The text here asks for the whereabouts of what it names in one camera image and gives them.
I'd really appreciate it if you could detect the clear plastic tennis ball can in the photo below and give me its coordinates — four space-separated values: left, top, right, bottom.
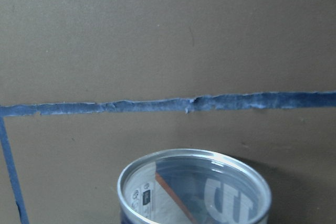
117 148 272 223

